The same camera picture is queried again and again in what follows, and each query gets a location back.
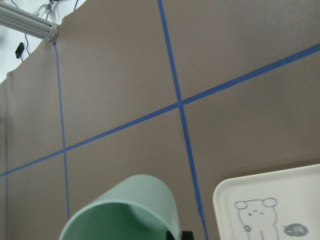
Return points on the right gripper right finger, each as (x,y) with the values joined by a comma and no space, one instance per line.
(187,235)

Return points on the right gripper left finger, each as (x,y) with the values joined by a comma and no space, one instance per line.
(169,236)

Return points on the pale green cup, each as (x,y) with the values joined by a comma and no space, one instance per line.
(141,207)

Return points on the cream rabbit tray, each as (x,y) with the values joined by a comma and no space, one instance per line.
(277,205)

